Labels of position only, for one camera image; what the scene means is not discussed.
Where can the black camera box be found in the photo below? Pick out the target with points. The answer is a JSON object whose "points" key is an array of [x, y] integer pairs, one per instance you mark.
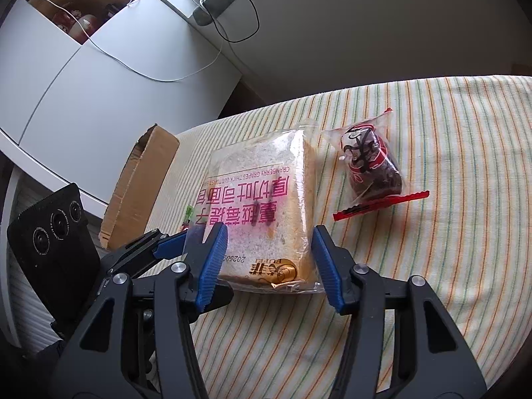
{"points": [[51, 242]]}

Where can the brown cardboard box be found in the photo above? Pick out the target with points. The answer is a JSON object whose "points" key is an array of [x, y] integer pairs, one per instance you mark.
{"points": [[138, 186]]}

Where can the light green candy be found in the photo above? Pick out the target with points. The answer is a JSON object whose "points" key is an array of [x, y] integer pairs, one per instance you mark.
{"points": [[187, 218]]}

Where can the striped tablecloth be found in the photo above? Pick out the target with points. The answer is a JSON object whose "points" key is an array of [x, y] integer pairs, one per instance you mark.
{"points": [[467, 141]]}

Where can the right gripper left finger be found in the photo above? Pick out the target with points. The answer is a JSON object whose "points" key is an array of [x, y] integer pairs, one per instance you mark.
{"points": [[174, 299]]}

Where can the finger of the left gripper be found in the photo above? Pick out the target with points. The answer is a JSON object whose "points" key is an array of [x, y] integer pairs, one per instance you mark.
{"points": [[143, 253]]}

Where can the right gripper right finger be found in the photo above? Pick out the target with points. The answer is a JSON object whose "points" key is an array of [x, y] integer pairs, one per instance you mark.
{"points": [[431, 358]]}

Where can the dark snack bag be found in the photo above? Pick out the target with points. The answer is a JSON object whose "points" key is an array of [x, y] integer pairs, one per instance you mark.
{"points": [[371, 168]]}

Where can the bagged sliced bread loaf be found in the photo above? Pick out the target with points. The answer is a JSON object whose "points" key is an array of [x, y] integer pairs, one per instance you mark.
{"points": [[263, 190]]}

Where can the white cabinet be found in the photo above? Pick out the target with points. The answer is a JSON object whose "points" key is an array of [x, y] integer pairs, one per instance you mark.
{"points": [[82, 81]]}

